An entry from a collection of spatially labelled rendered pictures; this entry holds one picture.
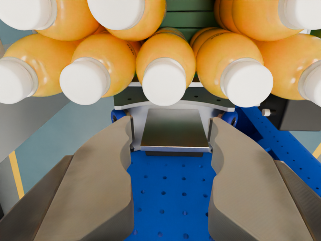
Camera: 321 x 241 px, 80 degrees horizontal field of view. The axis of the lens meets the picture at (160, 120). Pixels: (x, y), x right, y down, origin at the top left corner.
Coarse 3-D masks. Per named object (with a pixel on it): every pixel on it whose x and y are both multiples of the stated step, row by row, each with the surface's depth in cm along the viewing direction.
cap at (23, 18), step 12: (0, 0) 14; (12, 0) 14; (24, 0) 14; (36, 0) 14; (48, 0) 15; (0, 12) 15; (12, 12) 15; (24, 12) 15; (36, 12) 15; (48, 12) 16; (12, 24) 15; (24, 24) 15; (36, 24) 15
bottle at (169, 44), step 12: (156, 36) 21; (168, 36) 21; (180, 36) 23; (144, 48) 20; (156, 48) 19; (168, 48) 19; (180, 48) 20; (144, 60) 20; (156, 60) 18; (168, 60) 18; (180, 60) 19; (192, 60) 20; (144, 72) 19; (192, 72) 20
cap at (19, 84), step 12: (0, 60) 18; (0, 72) 17; (12, 72) 17; (24, 72) 18; (0, 84) 18; (12, 84) 17; (24, 84) 18; (0, 96) 18; (12, 96) 18; (24, 96) 19
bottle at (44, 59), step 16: (16, 48) 20; (32, 48) 20; (48, 48) 21; (64, 48) 23; (32, 64) 20; (48, 64) 20; (64, 64) 22; (32, 80) 19; (48, 80) 21; (32, 96) 22
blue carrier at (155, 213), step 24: (144, 168) 34; (168, 168) 34; (192, 168) 34; (144, 192) 30; (168, 192) 29; (192, 192) 29; (144, 216) 26; (168, 216) 26; (192, 216) 26; (144, 240) 23; (168, 240) 23; (192, 240) 23
